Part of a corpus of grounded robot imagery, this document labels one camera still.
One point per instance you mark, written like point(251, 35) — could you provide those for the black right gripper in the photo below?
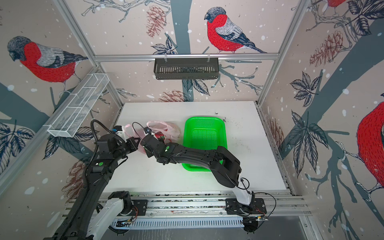
point(149, 152)

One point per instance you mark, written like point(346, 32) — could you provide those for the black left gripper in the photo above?
point(134, 145)

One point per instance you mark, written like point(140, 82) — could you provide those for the pink plastic fruit bag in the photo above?
point(168, 132)

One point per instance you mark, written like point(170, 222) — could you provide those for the green plastic basket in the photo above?
point(205, 133)

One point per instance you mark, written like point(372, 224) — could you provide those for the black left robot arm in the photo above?
point(81, 224)

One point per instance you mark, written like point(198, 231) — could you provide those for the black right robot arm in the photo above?
point(223, 164)

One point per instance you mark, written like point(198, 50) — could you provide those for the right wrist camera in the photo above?
point(147, 130)

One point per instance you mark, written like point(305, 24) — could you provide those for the white wire mesh shelf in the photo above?
point(71, 118)

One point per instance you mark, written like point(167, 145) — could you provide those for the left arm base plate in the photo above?
point(139, 208)

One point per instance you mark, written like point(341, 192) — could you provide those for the aluminium rail frame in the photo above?
point(206, 211)

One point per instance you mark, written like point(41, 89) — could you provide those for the black hanging wall basket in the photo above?
point(186, 69)

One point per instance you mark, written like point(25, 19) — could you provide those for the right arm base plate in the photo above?
point(256, 207)

